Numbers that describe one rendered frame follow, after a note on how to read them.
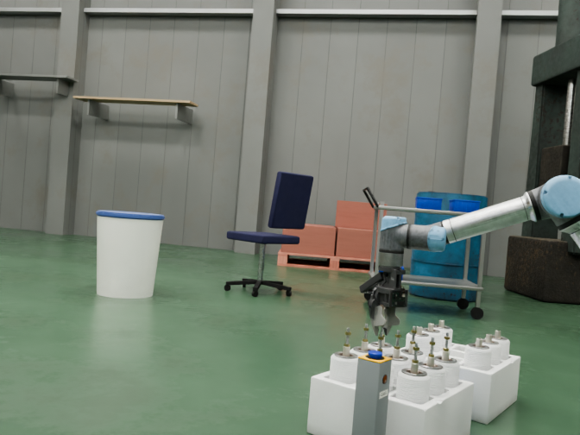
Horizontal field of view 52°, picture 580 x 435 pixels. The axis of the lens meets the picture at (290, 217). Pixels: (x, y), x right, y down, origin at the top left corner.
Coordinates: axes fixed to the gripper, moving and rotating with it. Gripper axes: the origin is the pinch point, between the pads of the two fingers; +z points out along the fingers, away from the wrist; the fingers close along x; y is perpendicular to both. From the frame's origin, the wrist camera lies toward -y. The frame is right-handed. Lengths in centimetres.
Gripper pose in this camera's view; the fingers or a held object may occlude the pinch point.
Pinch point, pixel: (380, 330)
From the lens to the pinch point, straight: 187.4
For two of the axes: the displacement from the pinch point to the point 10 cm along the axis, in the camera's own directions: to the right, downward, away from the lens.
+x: 8.6, 0.6, 5.0
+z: -0.8, 10.0, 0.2
